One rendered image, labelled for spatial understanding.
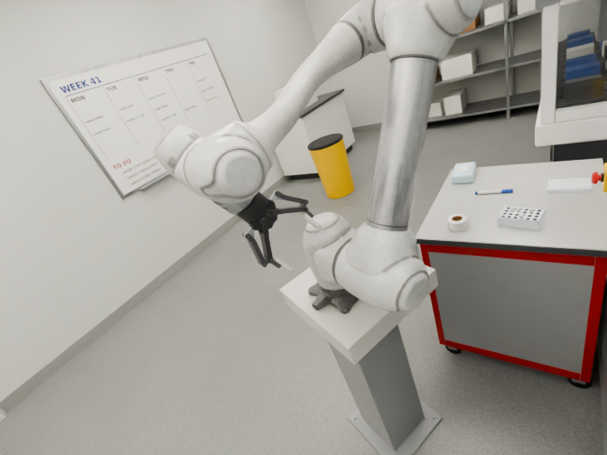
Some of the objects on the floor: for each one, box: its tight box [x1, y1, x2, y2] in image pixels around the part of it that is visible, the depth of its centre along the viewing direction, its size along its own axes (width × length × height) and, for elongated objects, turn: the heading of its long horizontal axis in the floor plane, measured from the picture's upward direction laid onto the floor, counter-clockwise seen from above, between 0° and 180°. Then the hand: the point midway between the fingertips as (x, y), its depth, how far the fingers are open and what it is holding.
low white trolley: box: [416, 158, 607, 388], centre depth 145 cm, size 58×62×76 cm
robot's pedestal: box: [328, 324, 442, 455], centre depth 126 cm, size 30×30×76 cm
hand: (302, 246), depth 82 cm, fingers open, 13 cm apart
